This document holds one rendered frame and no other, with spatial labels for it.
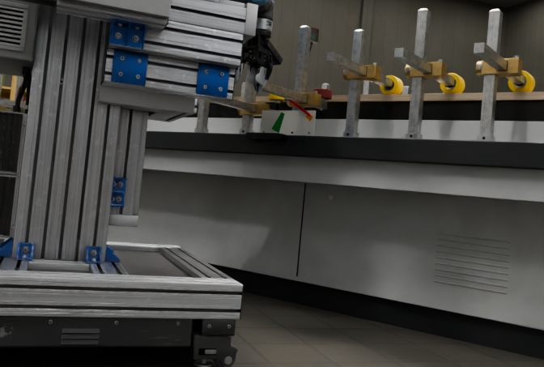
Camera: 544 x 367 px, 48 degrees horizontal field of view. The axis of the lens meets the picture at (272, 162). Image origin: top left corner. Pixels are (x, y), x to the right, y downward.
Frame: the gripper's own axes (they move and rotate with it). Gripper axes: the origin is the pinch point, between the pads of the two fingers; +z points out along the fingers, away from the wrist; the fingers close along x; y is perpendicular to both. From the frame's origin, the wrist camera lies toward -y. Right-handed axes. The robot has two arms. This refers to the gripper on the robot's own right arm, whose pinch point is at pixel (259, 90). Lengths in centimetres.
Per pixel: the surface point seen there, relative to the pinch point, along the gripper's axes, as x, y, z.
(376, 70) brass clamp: 30.0, -30.1, -12.3
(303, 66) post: -2.2, -29.6, -15.0
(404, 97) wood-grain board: 33, -50, -6
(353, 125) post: 22.7, -29.5, 8.0
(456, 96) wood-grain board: 53, -50, -6
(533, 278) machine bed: 84, -51, 56
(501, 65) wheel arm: 77, -23, -11
